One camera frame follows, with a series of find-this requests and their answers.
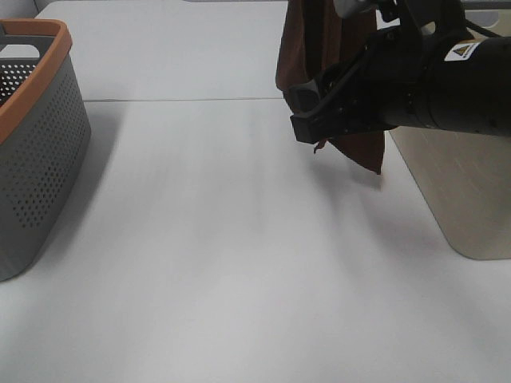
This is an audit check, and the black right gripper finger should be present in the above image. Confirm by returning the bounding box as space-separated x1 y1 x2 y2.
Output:
287 79 331 115
290 105 339 144

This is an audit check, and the beige basket grey rim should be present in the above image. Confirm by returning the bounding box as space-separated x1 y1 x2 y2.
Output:
393 126 510 260

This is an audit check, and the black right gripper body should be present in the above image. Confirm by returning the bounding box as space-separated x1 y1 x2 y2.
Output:
315 1 439 138

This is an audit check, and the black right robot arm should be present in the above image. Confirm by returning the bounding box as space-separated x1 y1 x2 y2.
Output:
290 1 510 144

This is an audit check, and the grey perforated basket orange rim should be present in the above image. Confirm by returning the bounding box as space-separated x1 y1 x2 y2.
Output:
1 18 91 281

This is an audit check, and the brown towel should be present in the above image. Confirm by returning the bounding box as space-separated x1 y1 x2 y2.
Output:
275 1 385 175

